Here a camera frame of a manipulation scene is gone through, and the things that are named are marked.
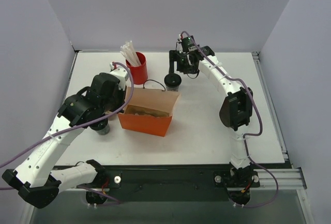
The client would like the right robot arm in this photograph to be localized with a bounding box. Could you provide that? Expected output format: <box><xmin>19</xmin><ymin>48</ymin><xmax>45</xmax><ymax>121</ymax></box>
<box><xmin>164</xmin><ymin>35</ymin><xmax>253</xmax><ymax>187</ymax></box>

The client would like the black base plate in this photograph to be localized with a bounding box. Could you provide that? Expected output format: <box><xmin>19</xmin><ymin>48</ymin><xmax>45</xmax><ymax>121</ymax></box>
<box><xmin>74</xmin><ymin>165</ymin><xmax>262</xmax><ymax>208</ymax></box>

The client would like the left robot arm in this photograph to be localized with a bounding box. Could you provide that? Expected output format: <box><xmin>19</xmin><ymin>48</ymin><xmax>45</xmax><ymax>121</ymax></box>
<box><xmin>2</xmin><ymin>69</ymin><xmax>129</xmax><ymax>208</ymax></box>

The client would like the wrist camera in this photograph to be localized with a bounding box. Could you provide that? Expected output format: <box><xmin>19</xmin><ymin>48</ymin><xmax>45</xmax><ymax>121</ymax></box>
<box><xmin>110</xmin><ymin>62</ymin><xmax>129</xmax><ymax>84</ymax></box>
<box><xmin>177</xmin><ymin>34</ymin><xmax>183</xmax><ymax>43</ymax></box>

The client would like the red cylindrical holder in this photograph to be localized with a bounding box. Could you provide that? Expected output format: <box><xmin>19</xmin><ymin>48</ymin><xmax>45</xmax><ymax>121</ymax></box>
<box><xmin>126</xmin><ymin>52</ymin><xmax>148</xmax><ymax>85</ymax></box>

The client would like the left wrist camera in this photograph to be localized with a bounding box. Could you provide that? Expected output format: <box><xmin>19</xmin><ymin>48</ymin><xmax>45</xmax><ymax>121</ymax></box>
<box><xmin>110</xmin><ymin>62</ymin><xmax>129</xmax><ymax>84</ymax></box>

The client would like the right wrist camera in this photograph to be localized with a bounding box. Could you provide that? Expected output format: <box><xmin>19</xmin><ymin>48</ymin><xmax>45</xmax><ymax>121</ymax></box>
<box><xmin>177</xmin><ymin>34</ymin><xmax>183</xmax><ymax>43</ymax></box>

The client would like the aluminium frame rail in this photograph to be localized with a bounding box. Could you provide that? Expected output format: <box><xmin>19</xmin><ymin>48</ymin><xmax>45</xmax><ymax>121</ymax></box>
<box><xmin>256</xmin><ymin>168</ymin><xmax>307</xmax><ymax>190</ymax></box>

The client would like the black coffee cup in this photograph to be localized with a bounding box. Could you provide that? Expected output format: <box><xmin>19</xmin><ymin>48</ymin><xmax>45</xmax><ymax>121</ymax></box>
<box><xmin>89</xmin><ymin>118</ymin><xmax>110</xmax><ymax>135</ymax></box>
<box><xmin>165</xmin><ymin>83</ymin><xmax>180</xmax><ymax>92</ymax></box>

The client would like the white wrapped straws bundle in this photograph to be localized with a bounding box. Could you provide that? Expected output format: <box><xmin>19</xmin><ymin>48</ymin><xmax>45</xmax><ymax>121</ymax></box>
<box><xmin>121</xmin><ymin>41</ymin><xmax>141</xmax><ymax>67</ymax></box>

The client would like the black cup lid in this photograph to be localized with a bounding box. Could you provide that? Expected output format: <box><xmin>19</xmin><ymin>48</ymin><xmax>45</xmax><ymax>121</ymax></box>
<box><xmin>164</xmin><ymin>73</ymin><xmax>182</xmax><ymax>85</ymax></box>

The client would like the orange paper bag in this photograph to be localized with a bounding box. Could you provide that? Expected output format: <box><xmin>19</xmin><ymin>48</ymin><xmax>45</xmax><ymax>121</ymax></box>
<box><xmin>118</xmin><ymin>87</ymin><xmax>180</xmax><ymax>137</ymax></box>

